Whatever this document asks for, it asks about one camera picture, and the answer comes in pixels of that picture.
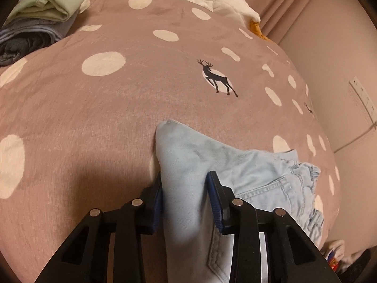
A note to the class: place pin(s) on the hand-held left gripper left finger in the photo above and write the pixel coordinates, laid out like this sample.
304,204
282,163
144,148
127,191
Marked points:
157,210

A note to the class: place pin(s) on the dark object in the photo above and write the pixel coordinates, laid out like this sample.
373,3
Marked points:
359,266

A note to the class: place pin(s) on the folded green garment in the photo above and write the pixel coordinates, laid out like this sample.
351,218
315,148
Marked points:
50,1

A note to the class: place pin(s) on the folded blue-grey garment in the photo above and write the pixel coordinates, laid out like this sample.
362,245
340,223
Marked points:
44,29

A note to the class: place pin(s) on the white wall socket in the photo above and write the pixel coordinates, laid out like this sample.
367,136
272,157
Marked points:
363,95

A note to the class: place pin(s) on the colourful small toy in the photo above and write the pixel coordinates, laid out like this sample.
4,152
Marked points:
334,255

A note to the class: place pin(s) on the folded dark garment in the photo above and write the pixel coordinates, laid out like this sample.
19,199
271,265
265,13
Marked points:
17,48

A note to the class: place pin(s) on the pink dotted deer blanket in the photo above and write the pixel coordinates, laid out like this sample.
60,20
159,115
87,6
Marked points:
103,109

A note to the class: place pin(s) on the light blue denim pants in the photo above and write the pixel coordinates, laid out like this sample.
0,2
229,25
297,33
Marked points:
188,159

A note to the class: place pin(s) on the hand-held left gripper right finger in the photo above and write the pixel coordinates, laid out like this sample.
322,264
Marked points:
214,202

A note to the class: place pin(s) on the pink curtain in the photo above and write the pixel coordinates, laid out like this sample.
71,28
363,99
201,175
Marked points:
288,3

